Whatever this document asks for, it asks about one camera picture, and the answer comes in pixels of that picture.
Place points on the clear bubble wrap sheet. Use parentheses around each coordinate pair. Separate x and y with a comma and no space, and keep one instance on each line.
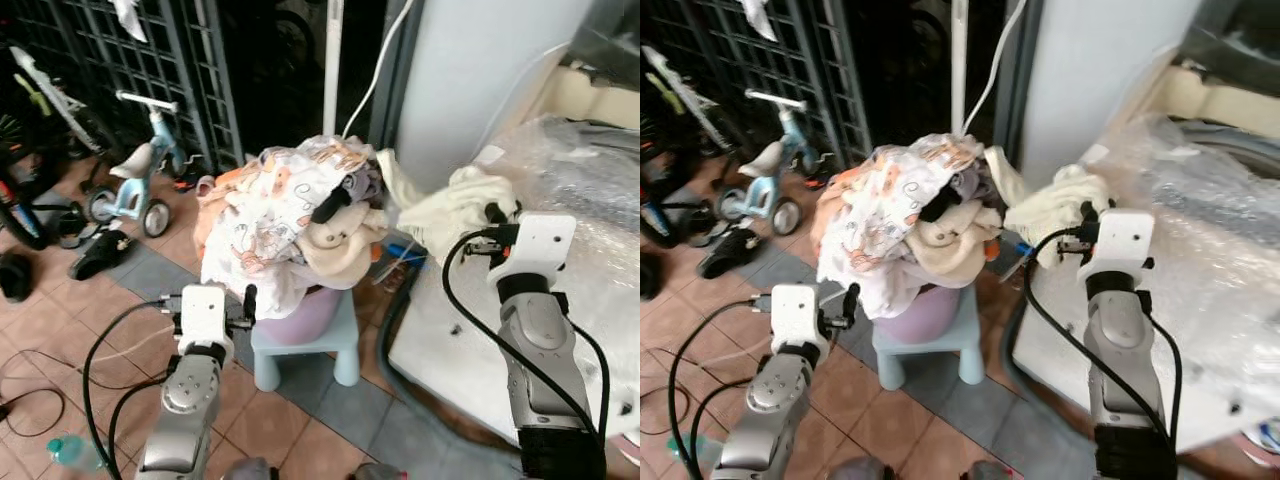
(590,180)
(1200,180)

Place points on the black shoe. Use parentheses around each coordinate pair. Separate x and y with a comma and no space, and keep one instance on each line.
(730,255)
(648,275)
(15,275)
(100,255)

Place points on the beige towel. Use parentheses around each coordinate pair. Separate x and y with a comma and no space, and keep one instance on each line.
(340,250)
(950,250)

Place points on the green plastic bottle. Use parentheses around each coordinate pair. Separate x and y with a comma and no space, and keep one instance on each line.
(688,450)
(70,450)

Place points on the white printed blanket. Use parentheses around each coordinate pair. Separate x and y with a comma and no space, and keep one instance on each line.
(890,210)
(270,210)

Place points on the cream white cloth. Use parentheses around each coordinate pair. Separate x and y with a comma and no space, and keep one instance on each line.
(450,205)
(1050,205)

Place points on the light blue plastic stool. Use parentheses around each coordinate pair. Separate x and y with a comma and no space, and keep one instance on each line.
(300,355)
(925,355)

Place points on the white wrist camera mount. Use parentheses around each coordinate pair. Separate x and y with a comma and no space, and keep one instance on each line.
(545,245)
(1125,240)
(205,310)
(800,310)

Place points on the small black garment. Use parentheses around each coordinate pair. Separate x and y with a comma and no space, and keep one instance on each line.
(940,207)
(330,205)

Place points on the white pole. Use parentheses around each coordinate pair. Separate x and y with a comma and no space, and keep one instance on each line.
(333,60)
(959,60)

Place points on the grey robot left leg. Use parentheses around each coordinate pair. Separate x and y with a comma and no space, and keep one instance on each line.
(852,470)
(252,470)

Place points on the black metal grille gate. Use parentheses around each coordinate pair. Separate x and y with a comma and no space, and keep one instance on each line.
(150,60)
(800,60)

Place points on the white washing machine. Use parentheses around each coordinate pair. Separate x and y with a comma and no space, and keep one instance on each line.
(1230,300)
(470,340)

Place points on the grey purple garment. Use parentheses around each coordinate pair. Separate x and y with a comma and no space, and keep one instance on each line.
(365,185)
(975,185)

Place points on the light blue child tricycle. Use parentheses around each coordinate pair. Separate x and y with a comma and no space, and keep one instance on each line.
(760,190)
(130,195)

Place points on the grey robot right leg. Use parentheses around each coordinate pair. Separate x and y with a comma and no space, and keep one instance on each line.
(378,472)
(990,472)

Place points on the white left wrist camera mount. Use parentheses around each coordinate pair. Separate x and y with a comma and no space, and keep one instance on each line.
(800,310)
(205,310)

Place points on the purple plastic basin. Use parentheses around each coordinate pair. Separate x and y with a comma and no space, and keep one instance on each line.
(925,315)
(310,315)

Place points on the white rag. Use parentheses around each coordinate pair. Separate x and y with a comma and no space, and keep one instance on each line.
(130,18)
(760,18)

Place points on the white framed bicycle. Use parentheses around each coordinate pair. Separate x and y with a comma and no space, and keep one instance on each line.
(690,100)
(50,95)

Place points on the blue white packet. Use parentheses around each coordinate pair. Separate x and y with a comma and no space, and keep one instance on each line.
(1268,437)

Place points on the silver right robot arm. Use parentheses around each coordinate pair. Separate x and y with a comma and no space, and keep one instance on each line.
(540,340)
(1125,340)

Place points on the grey robot leg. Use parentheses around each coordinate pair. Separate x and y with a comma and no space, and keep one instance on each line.
(252,470)
(990,472)
(852,470)
(378,472)

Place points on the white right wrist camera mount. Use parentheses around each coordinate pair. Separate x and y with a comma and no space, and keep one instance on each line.
(1125,240)
(545,245)

